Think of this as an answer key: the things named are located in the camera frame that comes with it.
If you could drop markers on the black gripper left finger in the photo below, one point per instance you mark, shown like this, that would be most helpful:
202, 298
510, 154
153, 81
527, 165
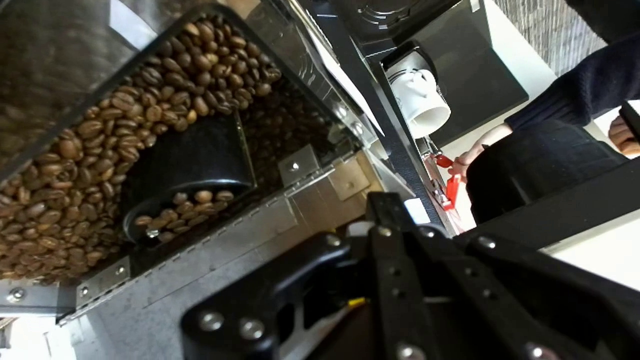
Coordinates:
312, 312

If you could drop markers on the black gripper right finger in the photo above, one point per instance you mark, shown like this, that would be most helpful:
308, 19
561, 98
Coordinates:
533, 312

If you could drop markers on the bystander hand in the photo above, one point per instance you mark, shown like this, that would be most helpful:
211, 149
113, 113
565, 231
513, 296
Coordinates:
625, 136

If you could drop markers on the red lever tag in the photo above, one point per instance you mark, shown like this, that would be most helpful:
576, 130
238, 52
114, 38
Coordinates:
451, 182

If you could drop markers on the person in dark clothes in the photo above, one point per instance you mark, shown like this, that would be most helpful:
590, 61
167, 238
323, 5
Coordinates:
552, 160

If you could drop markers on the black scoop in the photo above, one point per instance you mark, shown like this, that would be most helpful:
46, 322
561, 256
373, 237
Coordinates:
192, 156

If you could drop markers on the white paper cup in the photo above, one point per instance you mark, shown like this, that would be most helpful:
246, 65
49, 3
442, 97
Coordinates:
420, 100

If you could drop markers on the roasted coffee beans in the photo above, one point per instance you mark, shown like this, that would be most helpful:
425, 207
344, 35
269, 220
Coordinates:
81, 167

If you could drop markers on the clear coffee bean bin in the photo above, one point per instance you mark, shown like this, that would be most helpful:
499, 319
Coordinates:
52, 61

